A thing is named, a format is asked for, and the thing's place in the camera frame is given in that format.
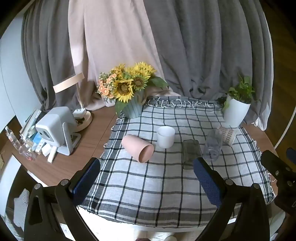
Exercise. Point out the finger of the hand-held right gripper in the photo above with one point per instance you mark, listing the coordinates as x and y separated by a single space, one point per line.
281 169
291 154

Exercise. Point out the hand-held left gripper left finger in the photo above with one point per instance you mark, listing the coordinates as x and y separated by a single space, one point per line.
86 180

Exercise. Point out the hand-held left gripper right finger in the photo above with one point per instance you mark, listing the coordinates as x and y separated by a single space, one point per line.
208 183

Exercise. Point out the clear plastic cup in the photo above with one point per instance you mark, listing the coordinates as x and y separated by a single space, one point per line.
212 148

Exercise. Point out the patterned paper cup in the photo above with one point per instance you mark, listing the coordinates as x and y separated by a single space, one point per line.
229 135

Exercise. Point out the pink cup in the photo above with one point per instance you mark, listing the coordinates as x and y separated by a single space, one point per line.
136 146

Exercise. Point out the white cup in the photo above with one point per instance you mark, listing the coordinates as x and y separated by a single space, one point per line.
165 139

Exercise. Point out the clear glass tumbler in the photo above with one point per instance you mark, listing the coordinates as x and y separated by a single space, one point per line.
190 150

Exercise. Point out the checked black and white cloth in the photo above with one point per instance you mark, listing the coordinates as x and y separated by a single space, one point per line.
150 185

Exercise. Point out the white box-shaped device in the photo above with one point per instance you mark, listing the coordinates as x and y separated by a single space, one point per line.
55 129

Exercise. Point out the white plant pot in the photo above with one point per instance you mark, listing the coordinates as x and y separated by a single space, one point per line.
234 113

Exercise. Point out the striped grey cloth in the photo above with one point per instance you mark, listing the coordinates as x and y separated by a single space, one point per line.
22 208

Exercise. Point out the green leafy plant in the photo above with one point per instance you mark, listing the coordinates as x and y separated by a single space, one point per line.
245 90

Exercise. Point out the clear small bottle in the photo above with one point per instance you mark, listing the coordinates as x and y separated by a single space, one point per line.
13 140

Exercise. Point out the blue ribbed vase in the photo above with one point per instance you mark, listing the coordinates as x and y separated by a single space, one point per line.
134 109

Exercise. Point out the orange flower bunch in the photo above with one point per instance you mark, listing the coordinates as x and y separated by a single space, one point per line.
105 89

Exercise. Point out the sunflower bouquet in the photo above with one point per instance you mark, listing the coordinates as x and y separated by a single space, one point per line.
124 89

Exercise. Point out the wooden desk lamp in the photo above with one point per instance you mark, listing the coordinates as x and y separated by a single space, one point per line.
69 81

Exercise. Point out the grey curtain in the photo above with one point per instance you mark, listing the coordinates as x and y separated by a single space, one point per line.
208 46

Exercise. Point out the pale pink curtain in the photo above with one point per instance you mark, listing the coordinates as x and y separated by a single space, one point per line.
111 41

